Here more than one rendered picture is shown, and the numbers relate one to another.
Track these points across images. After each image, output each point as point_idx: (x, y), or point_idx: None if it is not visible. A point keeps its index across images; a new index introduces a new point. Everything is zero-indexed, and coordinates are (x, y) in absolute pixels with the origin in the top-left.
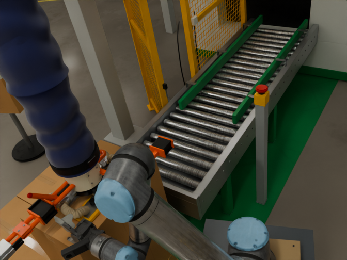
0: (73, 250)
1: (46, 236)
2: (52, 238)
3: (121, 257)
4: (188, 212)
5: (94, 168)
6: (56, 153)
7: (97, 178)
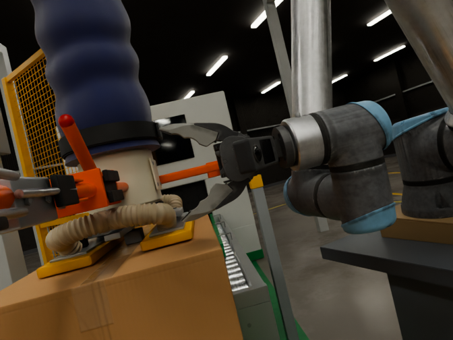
0: (259, 142)
1: (79, 309)
2: (113, 284)
3: (364, 101)
4: (257, 336)
5: (154, 162)
6: (106, 86)
7: (160, 185)
